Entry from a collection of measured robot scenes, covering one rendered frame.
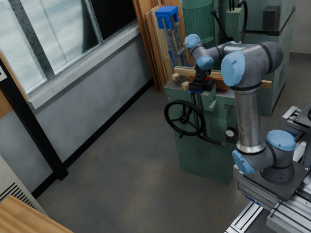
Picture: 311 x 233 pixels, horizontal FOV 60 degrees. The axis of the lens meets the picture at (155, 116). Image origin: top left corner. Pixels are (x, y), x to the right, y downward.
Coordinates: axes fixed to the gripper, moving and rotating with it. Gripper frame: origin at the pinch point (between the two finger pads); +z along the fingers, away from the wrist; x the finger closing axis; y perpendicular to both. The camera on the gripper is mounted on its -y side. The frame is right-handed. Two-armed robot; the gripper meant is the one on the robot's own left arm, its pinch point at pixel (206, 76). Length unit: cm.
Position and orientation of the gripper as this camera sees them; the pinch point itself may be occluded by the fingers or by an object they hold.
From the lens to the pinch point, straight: 168.5
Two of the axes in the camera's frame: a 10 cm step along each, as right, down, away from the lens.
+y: 3.4, -9.1, 2.3
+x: -8.5, -1.9, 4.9
